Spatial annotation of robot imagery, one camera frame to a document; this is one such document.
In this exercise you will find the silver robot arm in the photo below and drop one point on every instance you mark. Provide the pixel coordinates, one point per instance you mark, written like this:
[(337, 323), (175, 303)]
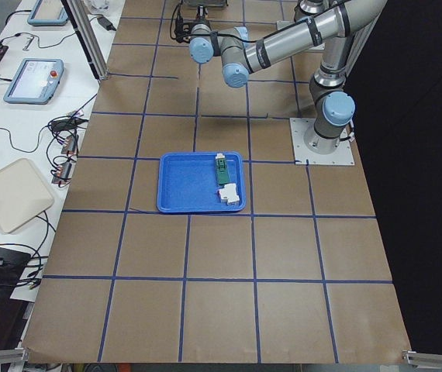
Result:
[(332, 25)]

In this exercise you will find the green circuit board module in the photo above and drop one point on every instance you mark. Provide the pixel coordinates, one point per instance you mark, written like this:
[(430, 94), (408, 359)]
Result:
[(222, 172)]

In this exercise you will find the white plastic connector block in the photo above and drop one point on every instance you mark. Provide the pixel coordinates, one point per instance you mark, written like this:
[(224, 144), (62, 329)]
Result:
[(228, 194)]

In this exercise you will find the blue plastic tray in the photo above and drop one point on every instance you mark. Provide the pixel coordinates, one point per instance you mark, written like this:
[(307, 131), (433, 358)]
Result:
[(187, 183)]

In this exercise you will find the black power adapter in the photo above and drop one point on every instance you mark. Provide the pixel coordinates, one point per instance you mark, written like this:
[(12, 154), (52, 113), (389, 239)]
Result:
[(106, 23)]

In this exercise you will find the beige plastic tray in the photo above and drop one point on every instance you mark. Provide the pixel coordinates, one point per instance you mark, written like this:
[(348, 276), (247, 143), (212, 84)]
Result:
[(24, 194)]

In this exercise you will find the near blue teach pendant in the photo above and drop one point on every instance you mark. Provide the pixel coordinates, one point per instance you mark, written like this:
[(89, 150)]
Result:
[(35, 81)]

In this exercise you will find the blue teach pendant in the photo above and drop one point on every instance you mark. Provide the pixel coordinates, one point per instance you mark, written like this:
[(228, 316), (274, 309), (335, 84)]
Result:
[(47, 13), (35, 81)]

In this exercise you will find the far blue teach pendant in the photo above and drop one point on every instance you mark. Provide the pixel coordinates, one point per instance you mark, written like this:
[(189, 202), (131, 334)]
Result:
[(47, 13)]

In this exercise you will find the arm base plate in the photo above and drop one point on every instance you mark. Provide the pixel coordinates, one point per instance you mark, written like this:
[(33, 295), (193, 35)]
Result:
[(311, 149)]

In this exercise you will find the aluminium frame post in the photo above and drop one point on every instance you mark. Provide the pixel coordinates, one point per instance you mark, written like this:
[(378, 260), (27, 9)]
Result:
[(80, 22)]

